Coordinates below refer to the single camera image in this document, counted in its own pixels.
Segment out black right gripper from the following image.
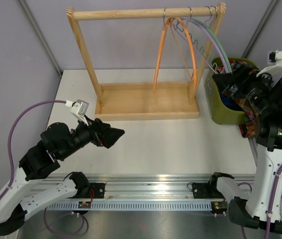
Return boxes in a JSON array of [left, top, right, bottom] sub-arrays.
[[214, 64, 277, 114]]

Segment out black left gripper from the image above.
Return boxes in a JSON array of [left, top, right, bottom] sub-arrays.
[[59, 114, 125, 160]]

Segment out brown multicolour plaid shirt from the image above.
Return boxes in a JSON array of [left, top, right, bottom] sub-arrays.
[[215, 60, 256, 138]]

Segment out orange hanger of red shirt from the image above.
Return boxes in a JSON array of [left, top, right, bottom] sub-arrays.
[[169, 6, 198, 93]]

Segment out orange hanger of plaid shirt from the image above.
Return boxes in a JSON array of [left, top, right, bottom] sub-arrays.
[[152, 8, 170, 94]]

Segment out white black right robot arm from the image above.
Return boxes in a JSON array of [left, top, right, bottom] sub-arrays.
[[207, 65, 282, 235]]

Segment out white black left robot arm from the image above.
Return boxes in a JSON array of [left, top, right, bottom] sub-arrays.
[[0, 119, 125, 236]]

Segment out blue checked shirt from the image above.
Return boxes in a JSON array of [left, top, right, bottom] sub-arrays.
[[220, 94, 241, 111]]

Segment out lilac plastic hanger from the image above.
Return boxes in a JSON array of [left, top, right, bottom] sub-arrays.
[[173, 17, 224, 74]]

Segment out mint green plastic hanger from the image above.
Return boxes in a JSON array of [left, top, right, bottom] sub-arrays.
[[188, 18, 232, 73]]

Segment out green plastic bin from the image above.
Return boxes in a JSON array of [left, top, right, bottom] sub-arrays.
[[204, 57, 244, 125]]

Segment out wooden clothes rack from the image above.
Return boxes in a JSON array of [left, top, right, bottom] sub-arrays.
[[66, 2, 226, 121]]

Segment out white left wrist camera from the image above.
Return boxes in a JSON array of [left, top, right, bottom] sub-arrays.
[[65, 100, 89, 125]]

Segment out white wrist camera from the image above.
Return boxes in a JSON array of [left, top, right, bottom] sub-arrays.
[[65, 100, 89, 125], [257, 50, 282, 77]]

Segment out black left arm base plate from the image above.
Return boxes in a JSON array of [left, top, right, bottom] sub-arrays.
[[69, 182, 106, 199]]

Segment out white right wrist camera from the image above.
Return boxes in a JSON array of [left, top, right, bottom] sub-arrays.
[[257, 50, 282, 77]]

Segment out aluminium mounting rail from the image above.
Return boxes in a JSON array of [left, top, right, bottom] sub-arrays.
[[20, 172, 228, 218]]

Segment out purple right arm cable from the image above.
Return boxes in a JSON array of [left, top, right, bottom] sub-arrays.
[[185, 53, 282, 239]]

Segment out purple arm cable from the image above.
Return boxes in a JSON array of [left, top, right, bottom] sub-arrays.
[[185, 53, 282, 239], [0, 100, 89, 235]]

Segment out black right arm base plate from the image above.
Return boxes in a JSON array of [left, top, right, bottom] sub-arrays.
[[191, 183, 223, 199]]

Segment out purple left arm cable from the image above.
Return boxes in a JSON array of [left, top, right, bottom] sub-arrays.
[[0, 100, 89, 235]]

